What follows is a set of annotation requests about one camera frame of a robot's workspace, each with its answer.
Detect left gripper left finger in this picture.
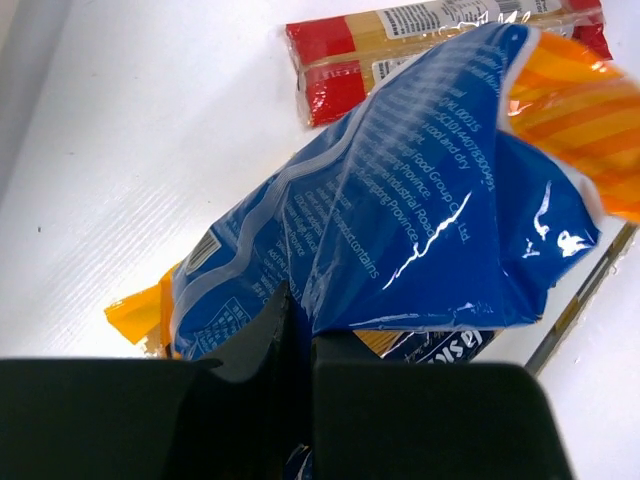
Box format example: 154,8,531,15
1,284,305,479

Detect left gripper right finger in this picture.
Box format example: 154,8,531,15
312,333,574,479

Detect blue orange pasta bag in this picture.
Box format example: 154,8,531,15
168,23,639,362

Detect yellow fusilli pasta bag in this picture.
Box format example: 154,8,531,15
104,264,179,358

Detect dark blue spaghetti pack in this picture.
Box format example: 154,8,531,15
284,322,496,480

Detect red spaghetti pack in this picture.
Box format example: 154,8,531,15
284,0,611,127

